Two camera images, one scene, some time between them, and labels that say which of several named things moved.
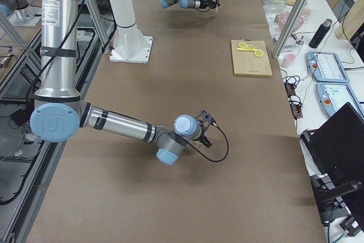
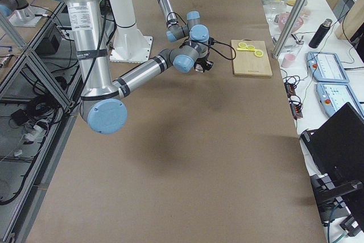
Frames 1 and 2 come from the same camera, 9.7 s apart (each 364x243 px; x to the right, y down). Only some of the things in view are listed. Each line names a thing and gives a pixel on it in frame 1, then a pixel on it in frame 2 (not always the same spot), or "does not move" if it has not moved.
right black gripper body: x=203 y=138 to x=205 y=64
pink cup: x=287 y=60 does not move
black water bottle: x=318 y=37 does not move
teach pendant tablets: x=326 y=66 does not move
